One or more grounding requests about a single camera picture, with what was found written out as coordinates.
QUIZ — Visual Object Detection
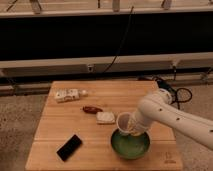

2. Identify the white ceramic cup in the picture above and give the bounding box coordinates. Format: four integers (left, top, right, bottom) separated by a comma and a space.
116, 112, 133, 136

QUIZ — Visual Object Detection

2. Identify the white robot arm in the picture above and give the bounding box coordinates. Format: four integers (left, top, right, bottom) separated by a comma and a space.
127, 89, 213, 150

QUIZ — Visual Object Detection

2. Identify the green ceramic bowl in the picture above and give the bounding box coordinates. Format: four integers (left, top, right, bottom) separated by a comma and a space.
111, 129, 150, 160

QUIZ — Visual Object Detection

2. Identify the white soap bar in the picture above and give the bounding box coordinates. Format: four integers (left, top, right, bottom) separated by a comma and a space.
96, 112, 115, 124

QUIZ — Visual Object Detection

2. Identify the dark red chili pepper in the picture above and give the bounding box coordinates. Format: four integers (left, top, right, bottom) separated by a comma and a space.
83, 106, 103, 114

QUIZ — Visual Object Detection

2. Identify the wooden cutting board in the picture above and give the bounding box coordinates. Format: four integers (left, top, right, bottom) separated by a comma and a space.
26, 81, 182, 171

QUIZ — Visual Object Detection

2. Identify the black rectangular block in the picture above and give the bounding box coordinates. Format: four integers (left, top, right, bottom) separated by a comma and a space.
57, 134, 82, 161

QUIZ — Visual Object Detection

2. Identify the white small bottle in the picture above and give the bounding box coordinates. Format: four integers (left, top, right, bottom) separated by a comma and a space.
54, 89, 88, 103

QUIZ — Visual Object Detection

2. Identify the black floor cable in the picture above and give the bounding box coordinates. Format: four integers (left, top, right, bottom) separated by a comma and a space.
153, 76, 193, 111

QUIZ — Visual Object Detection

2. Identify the black hanging cable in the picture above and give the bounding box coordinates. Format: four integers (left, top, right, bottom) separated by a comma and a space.
101, 5, 135, 74

